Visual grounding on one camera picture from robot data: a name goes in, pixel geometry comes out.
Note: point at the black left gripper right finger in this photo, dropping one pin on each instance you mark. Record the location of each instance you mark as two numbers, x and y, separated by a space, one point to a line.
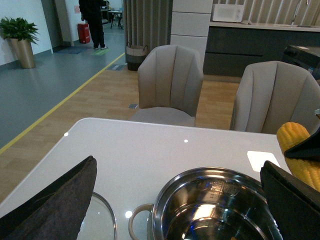
294 205

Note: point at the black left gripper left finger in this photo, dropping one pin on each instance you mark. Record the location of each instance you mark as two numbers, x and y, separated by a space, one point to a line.
57 211

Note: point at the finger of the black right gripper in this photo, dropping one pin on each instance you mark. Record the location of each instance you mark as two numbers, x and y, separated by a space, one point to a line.
308 149

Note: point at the yellow corn cob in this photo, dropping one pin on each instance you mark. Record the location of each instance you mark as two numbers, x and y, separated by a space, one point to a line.
289 135

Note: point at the glass pot lid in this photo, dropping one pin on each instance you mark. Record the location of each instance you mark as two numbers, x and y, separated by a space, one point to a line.
99 222

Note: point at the beige chair right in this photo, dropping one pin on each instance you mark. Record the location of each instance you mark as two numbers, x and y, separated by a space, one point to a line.
273 93

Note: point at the beige chair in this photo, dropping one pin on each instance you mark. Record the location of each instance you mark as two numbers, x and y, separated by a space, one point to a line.
169 86
273 93

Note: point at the dark grey kitchen counter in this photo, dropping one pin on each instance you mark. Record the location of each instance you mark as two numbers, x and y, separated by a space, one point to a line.
231 47

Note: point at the beige chair left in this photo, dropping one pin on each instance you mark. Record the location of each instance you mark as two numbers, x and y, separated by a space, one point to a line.
169 86

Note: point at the white microwave oven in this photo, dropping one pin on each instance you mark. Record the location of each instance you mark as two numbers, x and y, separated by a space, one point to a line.
230 13

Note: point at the white cabinet column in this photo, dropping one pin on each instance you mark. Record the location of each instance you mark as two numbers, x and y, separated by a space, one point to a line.
190 24

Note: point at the woven laundry basket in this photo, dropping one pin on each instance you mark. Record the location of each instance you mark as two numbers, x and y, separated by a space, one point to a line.
135 55

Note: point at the green potted plant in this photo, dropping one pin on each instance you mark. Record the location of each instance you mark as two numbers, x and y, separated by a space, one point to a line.
20 33

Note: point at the red bin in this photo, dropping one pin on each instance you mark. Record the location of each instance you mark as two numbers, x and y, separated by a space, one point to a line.
83 33

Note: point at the grey curtain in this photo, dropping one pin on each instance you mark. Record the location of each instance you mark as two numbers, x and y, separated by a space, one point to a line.
147 22

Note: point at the person in black clothes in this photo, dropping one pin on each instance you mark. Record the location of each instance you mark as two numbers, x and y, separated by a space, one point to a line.
91 12

